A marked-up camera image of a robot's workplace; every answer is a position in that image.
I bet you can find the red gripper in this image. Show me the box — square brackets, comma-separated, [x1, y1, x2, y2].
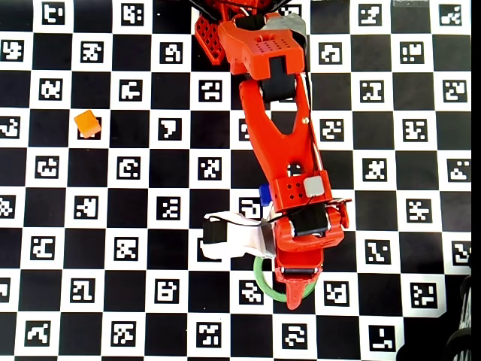
[273, 219, 345, 311]

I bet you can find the blue cube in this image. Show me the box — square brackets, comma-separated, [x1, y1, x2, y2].
[259, 183, 273, 208]

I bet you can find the orange cube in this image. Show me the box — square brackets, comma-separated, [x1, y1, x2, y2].
[73, 109, 102, 140]

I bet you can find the red lattice robot base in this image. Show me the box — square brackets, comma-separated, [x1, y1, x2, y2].
[193, 14, 226, 65]

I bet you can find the black ribbed flexible tripod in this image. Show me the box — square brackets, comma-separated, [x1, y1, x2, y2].
[398, 274, 481, 361]

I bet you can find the black white marker board mat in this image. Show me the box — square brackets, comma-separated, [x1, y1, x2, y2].
[0, 0, 473, 359]

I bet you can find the green flat ring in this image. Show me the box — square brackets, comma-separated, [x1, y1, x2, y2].
[253, 255, 317, 304]

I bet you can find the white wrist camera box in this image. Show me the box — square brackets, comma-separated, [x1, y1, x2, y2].
[198, 210, 278, 261]

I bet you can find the thin black camera cable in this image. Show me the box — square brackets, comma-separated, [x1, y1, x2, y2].
[204, 71, 328, 229]

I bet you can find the grey duct tape patch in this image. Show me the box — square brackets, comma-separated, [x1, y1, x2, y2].
[262, 12, 308, 39]

